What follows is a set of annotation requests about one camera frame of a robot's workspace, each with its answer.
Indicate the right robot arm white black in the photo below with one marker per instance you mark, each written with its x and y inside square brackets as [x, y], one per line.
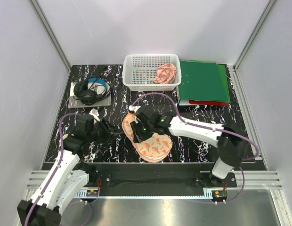
[232, 147]

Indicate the aluminium frame rail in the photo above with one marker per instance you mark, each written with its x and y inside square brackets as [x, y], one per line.
[49, 31]

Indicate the white plastic mesh basket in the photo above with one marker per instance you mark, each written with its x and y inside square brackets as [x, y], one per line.
[139, 70]

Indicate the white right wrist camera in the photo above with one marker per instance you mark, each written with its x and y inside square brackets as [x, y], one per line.
[133, 109]

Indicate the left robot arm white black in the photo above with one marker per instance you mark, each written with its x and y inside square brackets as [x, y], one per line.
[68, 174]

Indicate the floral pink laundry bag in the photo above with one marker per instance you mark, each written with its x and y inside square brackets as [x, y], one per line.
[154, 149]

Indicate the white slotted cable duct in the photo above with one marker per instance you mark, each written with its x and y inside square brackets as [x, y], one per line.
[129, 193]

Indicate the grey booklet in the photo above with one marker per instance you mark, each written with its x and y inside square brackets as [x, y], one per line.
[73, 103]

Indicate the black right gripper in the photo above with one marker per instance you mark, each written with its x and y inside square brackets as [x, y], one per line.
[138, 136]

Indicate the pink satin bra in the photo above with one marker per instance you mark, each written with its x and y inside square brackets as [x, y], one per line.
[165, 74]

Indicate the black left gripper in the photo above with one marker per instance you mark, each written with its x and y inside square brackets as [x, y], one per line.
[108, 133]

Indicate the black blue headphones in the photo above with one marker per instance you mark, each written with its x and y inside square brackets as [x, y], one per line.
[95, 89]

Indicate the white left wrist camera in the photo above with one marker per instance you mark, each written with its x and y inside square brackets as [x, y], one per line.
[95, 114]

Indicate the green flat folder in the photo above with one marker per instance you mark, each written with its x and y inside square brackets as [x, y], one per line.
[223, 74]

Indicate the red folder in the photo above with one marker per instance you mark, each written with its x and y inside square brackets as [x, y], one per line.
[213, 103]

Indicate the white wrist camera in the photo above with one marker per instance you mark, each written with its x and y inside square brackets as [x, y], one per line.
[133, 109]
[95, 114]

